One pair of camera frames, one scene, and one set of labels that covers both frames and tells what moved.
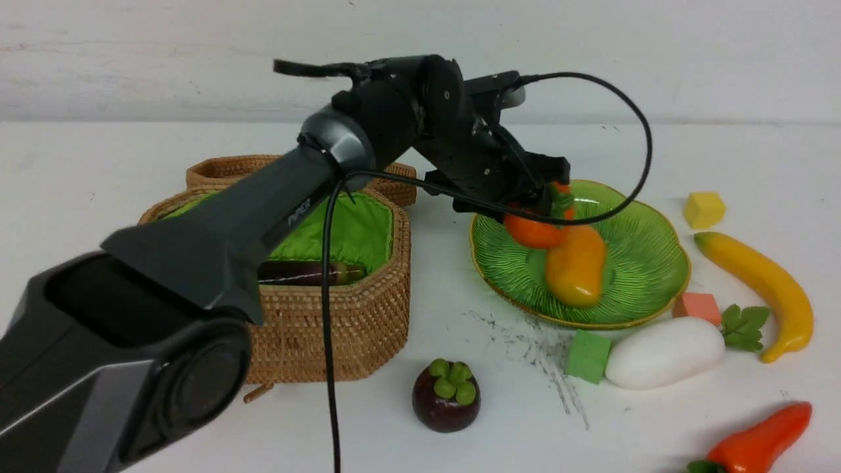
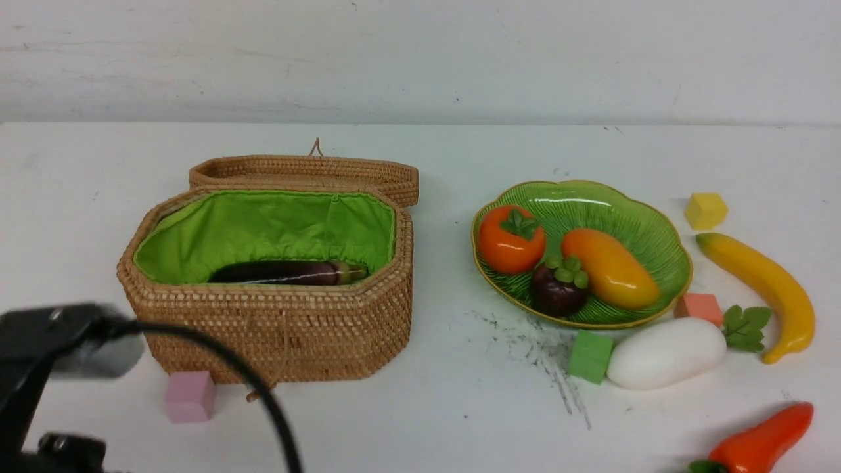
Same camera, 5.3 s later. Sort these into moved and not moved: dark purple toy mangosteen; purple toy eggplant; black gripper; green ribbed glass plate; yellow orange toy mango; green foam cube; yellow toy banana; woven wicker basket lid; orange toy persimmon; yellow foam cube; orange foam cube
Moved: dark purple toy mangosteen; yellow orange toy mango; orange toy persimmon; black gripper
Not moved: yellow foam cube; woven wicker basket lid; orange foam cube; green foam cube; green ribbed glass plate; yellow toy banana; purple toy eggplant
